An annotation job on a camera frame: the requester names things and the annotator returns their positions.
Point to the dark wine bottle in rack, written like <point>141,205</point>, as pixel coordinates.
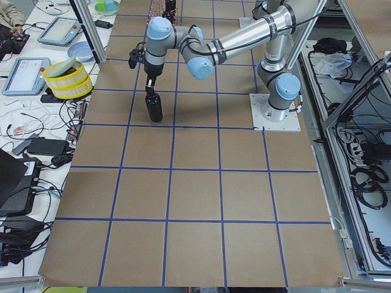
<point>170,5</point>

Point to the blue plate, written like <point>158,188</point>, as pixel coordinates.
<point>81,51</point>

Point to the teach pendant far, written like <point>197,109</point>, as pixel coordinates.
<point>60,32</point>

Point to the black laptop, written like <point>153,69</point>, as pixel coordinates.
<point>19,177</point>

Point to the green translucent bowl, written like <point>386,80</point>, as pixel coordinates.
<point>106,7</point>

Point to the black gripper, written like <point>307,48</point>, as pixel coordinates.
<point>151,72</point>

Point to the aluminium frame post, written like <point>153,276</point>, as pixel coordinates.
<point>84,17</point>

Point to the teach pendant near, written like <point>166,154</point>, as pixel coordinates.
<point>25,77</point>

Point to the black power brick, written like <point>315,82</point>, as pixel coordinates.
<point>103,24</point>

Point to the dark glass wine bottle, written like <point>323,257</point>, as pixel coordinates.
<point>153,103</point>

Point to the teach pendant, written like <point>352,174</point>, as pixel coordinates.
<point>25,77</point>
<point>60,32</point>

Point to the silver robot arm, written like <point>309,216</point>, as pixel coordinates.
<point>271,27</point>

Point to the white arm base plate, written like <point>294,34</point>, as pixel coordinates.
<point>266,118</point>

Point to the yellow bamboo steamer stack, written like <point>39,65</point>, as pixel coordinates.
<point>74,83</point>

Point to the copper wire wine rack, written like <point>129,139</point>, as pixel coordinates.
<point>156,9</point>

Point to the light green plate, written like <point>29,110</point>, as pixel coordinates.
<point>59,68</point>

